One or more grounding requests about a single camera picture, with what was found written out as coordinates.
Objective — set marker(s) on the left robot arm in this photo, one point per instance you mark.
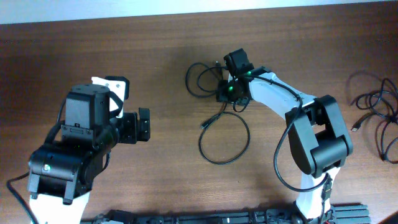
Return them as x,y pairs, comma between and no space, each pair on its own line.
63,169

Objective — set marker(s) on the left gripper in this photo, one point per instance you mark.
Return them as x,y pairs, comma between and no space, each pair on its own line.
130,122

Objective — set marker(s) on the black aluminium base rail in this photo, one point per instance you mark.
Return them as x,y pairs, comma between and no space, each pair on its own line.
348,214

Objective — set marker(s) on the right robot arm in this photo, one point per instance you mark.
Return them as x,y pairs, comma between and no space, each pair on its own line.
317,134

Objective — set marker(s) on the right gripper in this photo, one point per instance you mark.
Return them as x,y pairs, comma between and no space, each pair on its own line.
222,95

